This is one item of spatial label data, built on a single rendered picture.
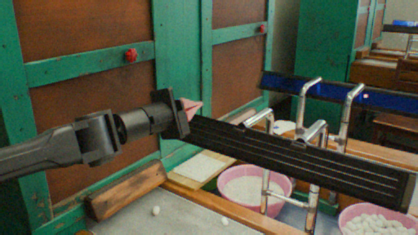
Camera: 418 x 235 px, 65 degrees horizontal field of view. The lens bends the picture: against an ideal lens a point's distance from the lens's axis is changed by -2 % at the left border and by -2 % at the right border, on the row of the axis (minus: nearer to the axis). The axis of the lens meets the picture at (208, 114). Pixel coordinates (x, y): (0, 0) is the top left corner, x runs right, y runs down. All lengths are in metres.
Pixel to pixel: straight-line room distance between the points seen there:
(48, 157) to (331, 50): 3.13
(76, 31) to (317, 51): 2.84
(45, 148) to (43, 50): 0.41
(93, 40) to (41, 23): 0.15
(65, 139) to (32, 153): 0.05
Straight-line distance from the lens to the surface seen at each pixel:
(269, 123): 0.95
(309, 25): 3.51
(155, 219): 1.12
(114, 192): 1.08
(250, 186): 1.29
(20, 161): 0.53
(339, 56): 3.45
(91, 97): 0.99
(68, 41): 0.93
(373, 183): 0.72
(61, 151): 0.54
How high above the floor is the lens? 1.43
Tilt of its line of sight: 21 degrees down
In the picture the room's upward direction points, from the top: straight up
